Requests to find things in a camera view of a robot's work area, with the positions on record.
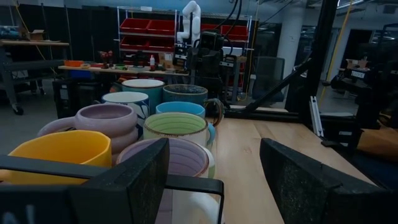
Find grey wheeled workbench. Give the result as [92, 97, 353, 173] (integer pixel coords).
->
[0, 39, 70, 116]

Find green ribbed mug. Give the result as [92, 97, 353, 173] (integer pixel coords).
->
[142, 112, 209, 149]

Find blue storage bin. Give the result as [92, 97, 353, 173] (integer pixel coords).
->
[69, 70, 95, 80]

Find yellow hanging cable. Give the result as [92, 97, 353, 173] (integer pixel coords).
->
[319, 0, 356, 98]

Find black crate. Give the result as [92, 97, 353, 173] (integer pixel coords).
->
[52, 79, 104, 119]

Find lavender ribbed mug white handle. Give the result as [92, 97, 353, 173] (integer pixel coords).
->
[116, 138, 225, 224]

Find black frame wooden rack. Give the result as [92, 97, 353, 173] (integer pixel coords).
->
[0, 154, 225, 224]

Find silver aluminium extrusion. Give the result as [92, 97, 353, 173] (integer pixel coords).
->
[308, 95, 325, 138]

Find light blue mug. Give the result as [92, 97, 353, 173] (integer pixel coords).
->
[155, 101, 216, 147]

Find tall teal mug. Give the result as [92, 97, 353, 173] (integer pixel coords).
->
[121, 78, 165, 116]

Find blue brown speckled mug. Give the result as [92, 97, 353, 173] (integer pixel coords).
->
[162, 83, 225, 127]

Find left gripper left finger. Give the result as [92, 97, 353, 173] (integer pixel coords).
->
[70, 138, 170, 224]

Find purple ringed mug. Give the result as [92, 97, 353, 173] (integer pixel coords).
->
[37, 103, 139, 156]

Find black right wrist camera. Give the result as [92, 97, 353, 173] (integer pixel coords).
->
[200, 30, 224, 50]

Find yellow mug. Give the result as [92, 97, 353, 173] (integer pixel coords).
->
[0, 129, 113, 186]

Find blue white patterned mug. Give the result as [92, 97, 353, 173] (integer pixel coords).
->
[101, 91, 150, 139]

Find white pillar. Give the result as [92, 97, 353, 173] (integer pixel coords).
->
[275, 6, 308, 79]

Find wooden background table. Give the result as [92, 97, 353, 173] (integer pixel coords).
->
[57, 63, 190, 78]

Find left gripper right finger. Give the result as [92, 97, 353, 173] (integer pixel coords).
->
[259, 138, 387, 224]

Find wire shelf red bins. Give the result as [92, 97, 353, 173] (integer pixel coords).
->
[200, 14, 259, 44]
[116, 6, 180, 54]

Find small cardboard box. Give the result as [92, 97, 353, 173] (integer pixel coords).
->
[29, 29, 45, 42]

